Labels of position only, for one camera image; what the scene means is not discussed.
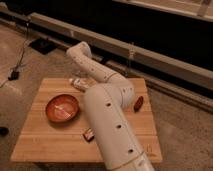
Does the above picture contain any long beige baseboard rail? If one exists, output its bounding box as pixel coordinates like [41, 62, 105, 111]
[0, 3, 213, 91]

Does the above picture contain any orange ceramic bowl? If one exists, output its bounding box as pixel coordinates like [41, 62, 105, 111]
[45, 94, 79, 123]

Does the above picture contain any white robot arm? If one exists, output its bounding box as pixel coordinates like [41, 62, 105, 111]
[67, 42, 155, 171]

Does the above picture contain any dark red oblong object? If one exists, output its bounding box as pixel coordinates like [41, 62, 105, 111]
[134, 96, 144, 112]

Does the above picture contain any black object at left edge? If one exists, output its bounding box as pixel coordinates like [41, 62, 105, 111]
[0, 127, 9, 136]

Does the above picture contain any black floor plate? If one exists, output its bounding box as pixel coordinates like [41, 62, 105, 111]
[29, 38, 56, 55]

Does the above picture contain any wooden table board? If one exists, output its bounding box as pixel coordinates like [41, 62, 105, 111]
[11, 78, 162, 163]

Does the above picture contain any black chocolate bar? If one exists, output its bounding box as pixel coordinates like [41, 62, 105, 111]
[83, 128, 95, 142]

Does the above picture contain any black cable with plug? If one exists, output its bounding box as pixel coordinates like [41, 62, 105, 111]
[7, 19, 31, 82]

